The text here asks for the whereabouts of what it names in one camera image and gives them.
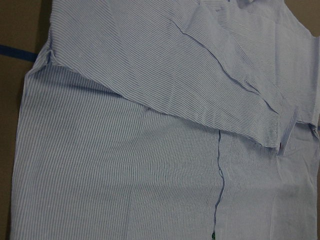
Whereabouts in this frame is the light blue striped shirt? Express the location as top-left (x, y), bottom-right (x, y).
top-left (10, 0), bottom-right (320, 240)

